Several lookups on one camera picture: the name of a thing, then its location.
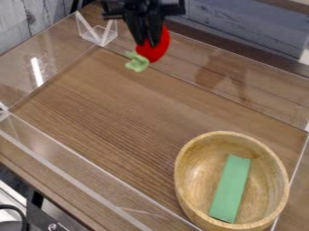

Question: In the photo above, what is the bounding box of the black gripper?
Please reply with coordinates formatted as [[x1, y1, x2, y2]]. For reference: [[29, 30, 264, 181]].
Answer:
[[101, 0, 186, 47]]

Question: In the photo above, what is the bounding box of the red plush strawberry toy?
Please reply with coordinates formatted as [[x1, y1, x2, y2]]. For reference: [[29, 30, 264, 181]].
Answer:
[[125, 26, 170, 72]]

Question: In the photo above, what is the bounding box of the wooden oval bowl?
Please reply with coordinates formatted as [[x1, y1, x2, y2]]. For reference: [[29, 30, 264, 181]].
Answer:
[[174, 131, 291, 231]]

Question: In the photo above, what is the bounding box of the clear acrylic barrier panel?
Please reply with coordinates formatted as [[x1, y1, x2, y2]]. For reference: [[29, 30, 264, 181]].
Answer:
[[0, 102, 197, 231]]

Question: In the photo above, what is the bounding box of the green rectangular block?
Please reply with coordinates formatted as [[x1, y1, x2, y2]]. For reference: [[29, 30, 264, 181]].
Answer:
[[209, 154, 252, 224]]

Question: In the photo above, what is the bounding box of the black table leg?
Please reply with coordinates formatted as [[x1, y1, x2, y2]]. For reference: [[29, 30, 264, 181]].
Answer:
[[27, 189, 43, 217]]

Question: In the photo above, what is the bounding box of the clear acrylic corner bracket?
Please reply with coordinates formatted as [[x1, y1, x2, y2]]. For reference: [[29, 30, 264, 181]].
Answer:
[[75, 12, 118, 47]]

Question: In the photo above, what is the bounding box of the black cable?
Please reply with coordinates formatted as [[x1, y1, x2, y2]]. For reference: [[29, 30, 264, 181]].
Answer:
[[0, 204, 30, 231]]

